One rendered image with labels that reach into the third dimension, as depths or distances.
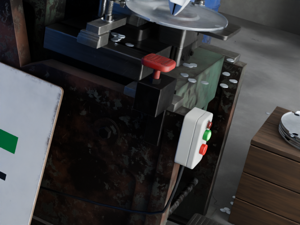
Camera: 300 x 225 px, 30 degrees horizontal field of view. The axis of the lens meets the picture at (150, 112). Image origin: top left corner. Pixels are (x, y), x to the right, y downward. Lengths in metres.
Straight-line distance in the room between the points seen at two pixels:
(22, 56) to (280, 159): 0.93
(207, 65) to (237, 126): 1.26
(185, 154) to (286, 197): 0.71
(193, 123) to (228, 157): 1.23
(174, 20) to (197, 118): 0.31
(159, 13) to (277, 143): 0.69
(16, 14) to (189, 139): 0.57
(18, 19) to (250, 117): 1.75
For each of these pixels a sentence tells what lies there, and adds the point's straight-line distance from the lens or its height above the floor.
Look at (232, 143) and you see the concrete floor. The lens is 2.69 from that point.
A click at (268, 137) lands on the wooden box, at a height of 0.35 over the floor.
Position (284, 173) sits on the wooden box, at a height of 0.27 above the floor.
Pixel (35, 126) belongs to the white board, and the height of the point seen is 0.46.
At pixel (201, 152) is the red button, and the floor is 0.54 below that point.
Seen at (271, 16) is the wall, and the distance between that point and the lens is 4.94.
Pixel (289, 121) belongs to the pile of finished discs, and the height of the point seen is 0.39.
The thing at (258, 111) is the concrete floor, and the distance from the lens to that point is 3.12.
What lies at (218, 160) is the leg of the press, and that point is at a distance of 1.92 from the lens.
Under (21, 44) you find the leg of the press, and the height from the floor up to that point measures 0.64.
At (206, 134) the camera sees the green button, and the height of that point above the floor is 0.59.
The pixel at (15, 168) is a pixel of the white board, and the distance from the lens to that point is 1.58.
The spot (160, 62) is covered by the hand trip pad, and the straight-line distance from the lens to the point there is 1.24.
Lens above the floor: 1.18
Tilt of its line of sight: 25 degrees down
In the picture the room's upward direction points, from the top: 11 degrees clockwise
